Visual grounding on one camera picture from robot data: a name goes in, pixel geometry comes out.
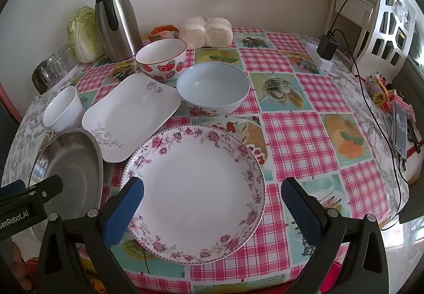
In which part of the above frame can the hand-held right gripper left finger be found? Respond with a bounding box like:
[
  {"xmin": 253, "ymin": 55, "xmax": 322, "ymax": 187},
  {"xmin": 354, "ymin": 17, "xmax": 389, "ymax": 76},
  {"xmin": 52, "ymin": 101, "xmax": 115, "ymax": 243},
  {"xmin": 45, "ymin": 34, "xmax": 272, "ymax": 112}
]
[{"xmin": 36, "ymin": 176, "xmax": 145, "ymax": 294}]

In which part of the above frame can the pink floral round plate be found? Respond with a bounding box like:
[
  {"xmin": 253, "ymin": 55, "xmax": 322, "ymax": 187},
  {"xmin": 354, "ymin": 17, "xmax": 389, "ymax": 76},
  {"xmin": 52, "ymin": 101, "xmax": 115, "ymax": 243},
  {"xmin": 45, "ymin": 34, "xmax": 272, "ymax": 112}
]
[{"xmin": 120, "ymin": 124, "xmax": 266, "ymax": 265}]

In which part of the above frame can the white cutout chair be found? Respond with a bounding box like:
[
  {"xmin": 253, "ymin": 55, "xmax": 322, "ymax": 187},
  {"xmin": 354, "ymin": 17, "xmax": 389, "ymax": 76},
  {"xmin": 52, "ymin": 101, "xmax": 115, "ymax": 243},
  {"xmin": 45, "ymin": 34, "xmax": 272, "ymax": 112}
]
[{"xmin": 353, "ymin": 0, "xmax": 419, "ymax": 83}]

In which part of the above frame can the dark glass tray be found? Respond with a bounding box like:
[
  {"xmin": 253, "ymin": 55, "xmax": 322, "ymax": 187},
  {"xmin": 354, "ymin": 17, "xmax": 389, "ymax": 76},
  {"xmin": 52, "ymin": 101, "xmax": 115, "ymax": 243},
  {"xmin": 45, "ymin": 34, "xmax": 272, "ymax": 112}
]
[{"xmin": 32, "ymin": 60, "xmax": 54, "ymax": 95}]

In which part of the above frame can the black cable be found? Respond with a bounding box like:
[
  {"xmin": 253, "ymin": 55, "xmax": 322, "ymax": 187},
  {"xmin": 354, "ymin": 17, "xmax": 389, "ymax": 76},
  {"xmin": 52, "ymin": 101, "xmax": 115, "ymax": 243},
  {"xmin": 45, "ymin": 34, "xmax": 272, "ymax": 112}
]
[
  {"xmin": 333, "ymin": 29, "xmax": 411, "ymax": 231},
  {"xmin": 326, "ymin": 0, "xmax": 381, "ymax": 37}
]

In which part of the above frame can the small white bowl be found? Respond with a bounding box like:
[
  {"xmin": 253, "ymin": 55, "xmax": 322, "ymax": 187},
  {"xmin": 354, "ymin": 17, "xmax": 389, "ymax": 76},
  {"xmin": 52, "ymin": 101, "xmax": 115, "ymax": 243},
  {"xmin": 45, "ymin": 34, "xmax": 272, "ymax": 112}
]
[{"xmin": 43, "ymin": 86, "xmax": 83, "ymax": 133}]

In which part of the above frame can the stainless steel basin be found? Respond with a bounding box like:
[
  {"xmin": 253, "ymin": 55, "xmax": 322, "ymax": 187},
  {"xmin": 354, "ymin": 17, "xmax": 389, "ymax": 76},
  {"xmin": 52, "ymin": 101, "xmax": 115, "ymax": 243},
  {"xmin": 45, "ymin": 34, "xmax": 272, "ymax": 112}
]
[{"xmin": 26, "ymin": 129, "xmax": 105, "ymax": 225}]

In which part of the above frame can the person's left hand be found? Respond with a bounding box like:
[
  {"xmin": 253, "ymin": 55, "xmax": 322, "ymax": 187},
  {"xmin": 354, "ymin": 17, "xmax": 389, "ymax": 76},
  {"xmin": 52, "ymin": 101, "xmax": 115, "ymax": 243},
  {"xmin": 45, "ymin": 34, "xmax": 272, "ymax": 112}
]
[{"xmin": 9, "ymin": 243, "xmax": 35, "ymax": 293}]

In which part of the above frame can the pink checked tablecloth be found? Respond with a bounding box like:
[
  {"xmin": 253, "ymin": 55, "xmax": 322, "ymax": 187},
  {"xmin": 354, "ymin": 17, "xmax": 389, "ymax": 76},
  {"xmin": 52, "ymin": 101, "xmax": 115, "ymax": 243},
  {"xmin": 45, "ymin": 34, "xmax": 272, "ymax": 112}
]
[{"xmin": 71, "ymin": 27, "xmax": 388, "ymax": 294}]

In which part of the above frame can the black charger adapter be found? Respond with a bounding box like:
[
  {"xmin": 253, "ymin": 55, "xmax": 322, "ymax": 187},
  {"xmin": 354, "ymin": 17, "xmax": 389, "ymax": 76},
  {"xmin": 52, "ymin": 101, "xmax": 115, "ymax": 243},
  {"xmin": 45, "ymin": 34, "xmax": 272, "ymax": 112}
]
[{"xmin": 317, "ymin": 30, "xmax": 338, "ymax": 61}]

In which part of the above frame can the napa cabbage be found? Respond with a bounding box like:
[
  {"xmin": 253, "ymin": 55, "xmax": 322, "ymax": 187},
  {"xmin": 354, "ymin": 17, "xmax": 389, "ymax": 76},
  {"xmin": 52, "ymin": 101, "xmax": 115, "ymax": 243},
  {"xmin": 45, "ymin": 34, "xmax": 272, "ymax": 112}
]
[{"xmin": 68, "ymin": 7, "xmax": 106, "ymax": 64}]

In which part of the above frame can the smartphone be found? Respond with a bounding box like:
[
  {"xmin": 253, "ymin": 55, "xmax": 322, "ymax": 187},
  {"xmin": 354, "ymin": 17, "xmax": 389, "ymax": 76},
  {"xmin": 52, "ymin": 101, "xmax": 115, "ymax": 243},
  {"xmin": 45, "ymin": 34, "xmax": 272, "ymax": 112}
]
[{"xmin": 392, "ymin": 101, "xmax": 409, "ymax": 156}]

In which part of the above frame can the orange plastic bag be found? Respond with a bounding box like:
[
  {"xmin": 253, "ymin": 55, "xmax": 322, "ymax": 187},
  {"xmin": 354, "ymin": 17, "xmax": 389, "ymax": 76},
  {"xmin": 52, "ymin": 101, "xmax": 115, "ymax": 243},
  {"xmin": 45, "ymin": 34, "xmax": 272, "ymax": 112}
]
[{"xmin": 147, "ymin": 25, "xmax": 181, "ymax": 43}]

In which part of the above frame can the white power strip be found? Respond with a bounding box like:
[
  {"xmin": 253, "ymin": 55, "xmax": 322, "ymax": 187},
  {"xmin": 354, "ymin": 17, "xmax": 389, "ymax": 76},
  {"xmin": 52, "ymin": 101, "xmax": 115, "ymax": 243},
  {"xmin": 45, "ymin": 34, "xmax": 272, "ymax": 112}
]
[{"xmin": 305, "ymin": 42, "xmax": 333, "ymax": 71}]

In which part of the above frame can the strawberry print bowl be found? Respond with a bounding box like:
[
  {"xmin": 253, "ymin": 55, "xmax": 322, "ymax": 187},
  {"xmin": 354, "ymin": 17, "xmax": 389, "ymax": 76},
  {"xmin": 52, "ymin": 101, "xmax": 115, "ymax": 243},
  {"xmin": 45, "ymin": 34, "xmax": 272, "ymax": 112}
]
[{"xmin": 135, "ymin": 38, "xmax": 188, "ymax": 83}]

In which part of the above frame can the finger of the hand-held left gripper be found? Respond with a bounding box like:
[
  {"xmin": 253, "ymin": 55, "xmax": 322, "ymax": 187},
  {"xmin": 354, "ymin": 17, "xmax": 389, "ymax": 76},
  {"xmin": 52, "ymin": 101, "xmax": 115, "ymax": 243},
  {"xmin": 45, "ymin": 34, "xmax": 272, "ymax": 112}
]
[
  {"xmin": 26, "ymin": 175, "xmax": 64, "ymax": 207},
  {"xmin": 0, "ymin": 179, "xmax": 26, "ymax": 197}
]

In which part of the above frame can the bag of white steamed buns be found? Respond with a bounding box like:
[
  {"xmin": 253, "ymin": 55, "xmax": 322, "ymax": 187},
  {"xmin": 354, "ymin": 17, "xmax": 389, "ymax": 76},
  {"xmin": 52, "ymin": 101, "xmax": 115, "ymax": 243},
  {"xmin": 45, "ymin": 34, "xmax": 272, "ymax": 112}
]
[{"xmin": 178, "ymin": 16, "xmax": 233, "ymax": 48}]

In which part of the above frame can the light blue bowl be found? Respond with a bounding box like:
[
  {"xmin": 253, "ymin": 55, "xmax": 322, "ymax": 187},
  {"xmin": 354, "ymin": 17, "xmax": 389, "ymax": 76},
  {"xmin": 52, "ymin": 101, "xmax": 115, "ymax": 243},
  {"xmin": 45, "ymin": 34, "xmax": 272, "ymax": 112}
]
[{"xmin": 176, "ymin": 61, "xmax": 250, "ymax": 117}]

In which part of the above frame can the stainless steel thermos jug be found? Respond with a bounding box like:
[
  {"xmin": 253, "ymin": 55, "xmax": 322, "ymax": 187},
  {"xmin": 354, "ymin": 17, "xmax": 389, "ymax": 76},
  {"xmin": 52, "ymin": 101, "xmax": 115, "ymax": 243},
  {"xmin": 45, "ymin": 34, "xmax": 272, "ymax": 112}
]
[{"xmin": 93, "ymin": 0, "xmax": 144, "ymax": 63}]

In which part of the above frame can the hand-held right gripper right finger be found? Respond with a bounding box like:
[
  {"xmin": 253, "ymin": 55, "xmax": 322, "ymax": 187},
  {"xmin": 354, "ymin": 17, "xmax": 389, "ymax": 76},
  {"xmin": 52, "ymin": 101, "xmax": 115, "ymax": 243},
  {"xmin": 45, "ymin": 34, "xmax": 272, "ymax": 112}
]
[{"xmin": 281, "ymin": 177, "xmax": 388, "ymax": 294}]

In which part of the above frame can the white rectangular plate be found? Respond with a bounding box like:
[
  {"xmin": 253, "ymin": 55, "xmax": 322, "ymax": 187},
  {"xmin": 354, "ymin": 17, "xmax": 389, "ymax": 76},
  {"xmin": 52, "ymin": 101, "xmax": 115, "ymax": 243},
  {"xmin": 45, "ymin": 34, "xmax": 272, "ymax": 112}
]
[{"xmin": 81, "ymin": 73, "xmax": 182, "ymax": 163}]

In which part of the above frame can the clear drinking glass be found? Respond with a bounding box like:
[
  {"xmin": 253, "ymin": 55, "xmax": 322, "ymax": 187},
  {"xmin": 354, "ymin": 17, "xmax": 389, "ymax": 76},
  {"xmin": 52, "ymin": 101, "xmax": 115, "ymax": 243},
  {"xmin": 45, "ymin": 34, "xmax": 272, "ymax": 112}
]
[
  {"xmin": 41, "ymin": 56, "xmax": 63, "ymax": 86},
  {"xmin": 55, "ymin": 49, "xmax": 75, "ymax": 78},
  {"xmin": 60, "ymin": 43, "xmax": 78, "ymax": 64}
]

